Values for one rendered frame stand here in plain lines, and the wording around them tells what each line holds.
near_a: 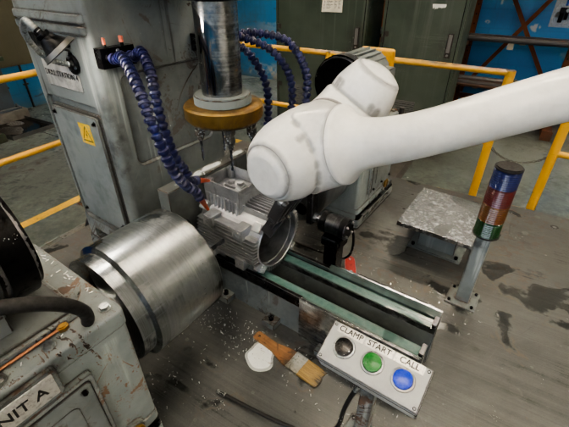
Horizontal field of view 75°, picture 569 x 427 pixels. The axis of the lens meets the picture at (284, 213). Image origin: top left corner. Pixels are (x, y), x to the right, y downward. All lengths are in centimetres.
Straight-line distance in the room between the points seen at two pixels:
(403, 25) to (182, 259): 341
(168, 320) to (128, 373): 10
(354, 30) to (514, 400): 350
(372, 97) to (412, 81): 335
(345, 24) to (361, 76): 349
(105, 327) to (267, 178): 34
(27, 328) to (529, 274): 128
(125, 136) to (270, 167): 58
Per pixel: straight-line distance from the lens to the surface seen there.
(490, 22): 568
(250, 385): 93
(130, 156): 99
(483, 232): 104
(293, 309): 96
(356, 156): 45
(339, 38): 410
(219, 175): 101
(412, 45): 388
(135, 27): 96
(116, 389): 73
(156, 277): 72
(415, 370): 65
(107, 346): 66
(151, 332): 74
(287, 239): 102
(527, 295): 131
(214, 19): 82
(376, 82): 58
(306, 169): 44
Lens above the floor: 159
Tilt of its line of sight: 33 degrees down
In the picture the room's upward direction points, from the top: straight up
